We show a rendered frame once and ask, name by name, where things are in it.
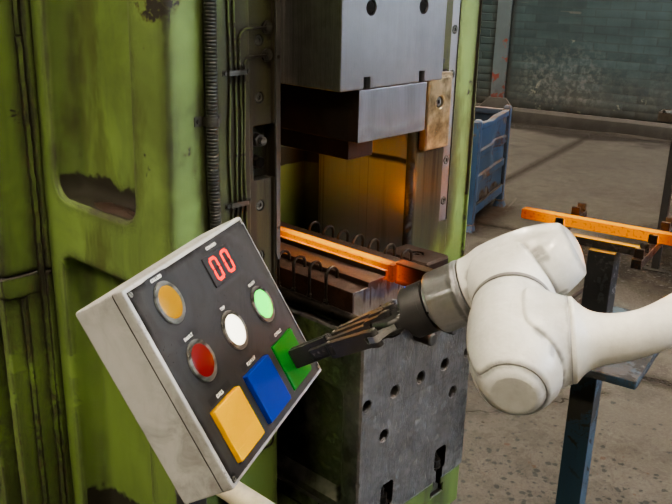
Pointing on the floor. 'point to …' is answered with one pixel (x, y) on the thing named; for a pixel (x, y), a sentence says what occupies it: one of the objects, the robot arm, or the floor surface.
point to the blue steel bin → (488, 159)
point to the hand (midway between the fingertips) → (312, 350)
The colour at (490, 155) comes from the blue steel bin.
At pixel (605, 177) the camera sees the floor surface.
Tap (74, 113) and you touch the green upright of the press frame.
